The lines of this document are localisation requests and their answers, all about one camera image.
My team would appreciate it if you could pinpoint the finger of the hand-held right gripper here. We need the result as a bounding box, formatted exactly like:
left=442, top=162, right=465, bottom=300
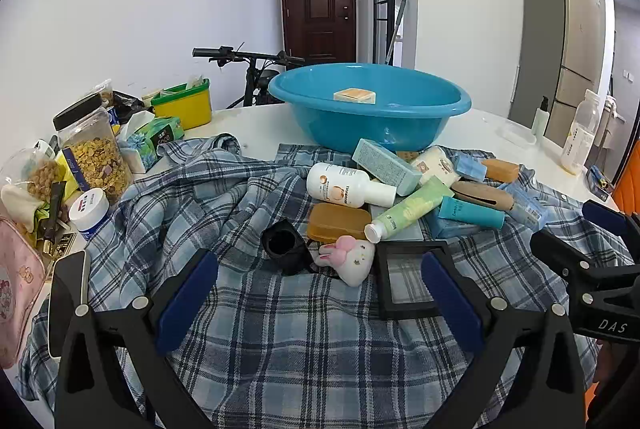
left=581, top=199, right=640, bottom=262
left=529, top=228, right=640, bottom=296

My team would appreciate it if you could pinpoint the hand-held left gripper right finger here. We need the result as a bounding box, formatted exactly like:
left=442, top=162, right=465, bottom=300
left=420, top=240, right=586, bottom=429

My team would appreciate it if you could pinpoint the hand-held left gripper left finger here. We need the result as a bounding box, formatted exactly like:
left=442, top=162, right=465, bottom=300
left=54, top=249, right=221, bottom=429

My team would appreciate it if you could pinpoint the light blue printed box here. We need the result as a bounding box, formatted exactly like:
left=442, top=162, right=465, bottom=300
left=505, top=184, right=549, bottom=230

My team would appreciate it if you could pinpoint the teal tube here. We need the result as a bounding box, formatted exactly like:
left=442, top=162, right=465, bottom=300
left=438, top=196, right=506, bottom=230

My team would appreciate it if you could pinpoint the brown tube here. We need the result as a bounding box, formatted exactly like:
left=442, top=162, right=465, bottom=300
left=450, top=180, right=515, bottom=211

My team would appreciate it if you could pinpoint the white lotion bottle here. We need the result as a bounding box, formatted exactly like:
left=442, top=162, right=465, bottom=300
left=306, top=162, right=397, bottom=208

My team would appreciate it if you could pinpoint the blue plastic basin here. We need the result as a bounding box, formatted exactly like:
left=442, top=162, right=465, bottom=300
left=268, top=63, right=472, bottom=153

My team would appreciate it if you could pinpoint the clear plastic food container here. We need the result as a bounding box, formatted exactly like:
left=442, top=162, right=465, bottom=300
left=494, top=118, right=538, bottom=147

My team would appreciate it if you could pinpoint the yellow container with green lid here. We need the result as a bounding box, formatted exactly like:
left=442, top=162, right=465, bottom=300
left=150, top=78, right=212, bottom=131

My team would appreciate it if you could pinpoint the small dark blue box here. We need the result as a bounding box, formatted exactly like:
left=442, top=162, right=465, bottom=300
left=587, top=164, right=617, bottom=201

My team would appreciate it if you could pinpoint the orange chair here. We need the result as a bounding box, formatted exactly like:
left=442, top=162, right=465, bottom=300
left=614, top=149, right=640, bottom=222

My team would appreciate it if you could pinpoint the light blue flat box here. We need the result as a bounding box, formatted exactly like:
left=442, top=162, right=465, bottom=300
left=425, top=212, right=483, bottom=240

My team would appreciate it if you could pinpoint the grey blue flat box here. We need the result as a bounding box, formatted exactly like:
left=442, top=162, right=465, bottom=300
left=370, top=204, right=426, bottom=242

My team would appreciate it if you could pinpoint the clear plastic bottle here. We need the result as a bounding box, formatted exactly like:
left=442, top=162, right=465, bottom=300
left=561, top=89, right=601, bottom=175

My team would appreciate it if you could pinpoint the blue plaid shirt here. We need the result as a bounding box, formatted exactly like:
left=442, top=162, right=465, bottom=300
left=20, top=135, right=636, bottom=429

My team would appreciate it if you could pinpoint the light green tube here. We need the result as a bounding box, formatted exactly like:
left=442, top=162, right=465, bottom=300
left=364, top=176, right=455, bottom=243

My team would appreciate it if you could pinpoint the orange soap bar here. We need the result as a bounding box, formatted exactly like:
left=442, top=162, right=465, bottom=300
left=481, top=158, right=521, bottom=183

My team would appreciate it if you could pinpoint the white pink bunny figurine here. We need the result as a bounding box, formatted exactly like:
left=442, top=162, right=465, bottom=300
left=318, top=235, right=376, bottom=287

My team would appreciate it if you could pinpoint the white pump bottle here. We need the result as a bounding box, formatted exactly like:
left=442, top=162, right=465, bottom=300
left=531, top=96, right=550, bottom=137

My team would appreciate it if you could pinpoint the white smartphone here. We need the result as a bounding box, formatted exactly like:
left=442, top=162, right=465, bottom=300
left=48, top=250, right=92, bottom=358

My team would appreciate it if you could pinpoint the small light blue box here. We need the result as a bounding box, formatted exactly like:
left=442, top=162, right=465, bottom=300
left=452, top=156, right=488, bottom=182

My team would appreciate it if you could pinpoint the white jar with blue label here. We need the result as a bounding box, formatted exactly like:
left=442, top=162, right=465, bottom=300
left=68, top=188, right=111, bottom=242

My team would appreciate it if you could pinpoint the amber soap bar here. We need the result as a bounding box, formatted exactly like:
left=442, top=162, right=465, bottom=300
left=306, top=202, right=371, bottom=245

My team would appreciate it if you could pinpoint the pale teal rectangular box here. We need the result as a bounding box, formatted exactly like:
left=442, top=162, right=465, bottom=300
left=352, top=138, right=423, bottom=197

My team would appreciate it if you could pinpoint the black tube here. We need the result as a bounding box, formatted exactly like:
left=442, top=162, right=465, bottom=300
left=42, top=182, right=68, bottom=243

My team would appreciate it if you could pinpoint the green tissue pack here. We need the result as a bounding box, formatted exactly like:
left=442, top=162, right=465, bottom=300
left=116, top=112, right=187, bottom=173

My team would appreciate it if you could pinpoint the yellow green packet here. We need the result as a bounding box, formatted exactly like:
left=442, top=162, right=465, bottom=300
left=47, top=148, right=85, bottom=210

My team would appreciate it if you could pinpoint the cereal jar with black lid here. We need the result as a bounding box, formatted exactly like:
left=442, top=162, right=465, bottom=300
left=52, top=92, right=133, bottom=205

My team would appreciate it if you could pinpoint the pink pouch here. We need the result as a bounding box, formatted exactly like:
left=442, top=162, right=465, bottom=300
left=0, top=215, right=47, bottom=370

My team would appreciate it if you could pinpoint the beige refrigerator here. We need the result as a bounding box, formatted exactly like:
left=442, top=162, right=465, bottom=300
left=508, top=0, right=608, bottom=147

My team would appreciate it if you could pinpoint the clear snack bag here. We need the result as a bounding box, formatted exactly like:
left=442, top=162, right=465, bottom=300
left=0, top=146, right=66, bottom=210

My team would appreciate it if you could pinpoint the black plastic bag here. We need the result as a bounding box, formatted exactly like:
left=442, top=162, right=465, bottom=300
left=112, top=90, right=147, bottom=113

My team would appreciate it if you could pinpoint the cream box with orange top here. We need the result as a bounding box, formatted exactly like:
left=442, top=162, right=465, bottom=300
left=334, top=86, right=377, bottom=103

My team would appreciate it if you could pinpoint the black bicycle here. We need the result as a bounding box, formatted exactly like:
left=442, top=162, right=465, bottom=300
left=192, top=45, right=306, bottom=108

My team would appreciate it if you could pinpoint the mop pole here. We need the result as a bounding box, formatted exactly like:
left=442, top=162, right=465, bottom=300
left=384, top=0, right=409, bottom=66

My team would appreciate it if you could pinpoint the brown entrance door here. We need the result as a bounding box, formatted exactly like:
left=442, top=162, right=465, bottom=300
left=280, top=0, right=358, bottom=65

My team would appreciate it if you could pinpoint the black frame display box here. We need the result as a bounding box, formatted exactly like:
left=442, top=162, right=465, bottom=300
left=375, top=240, right=453, bottom=321

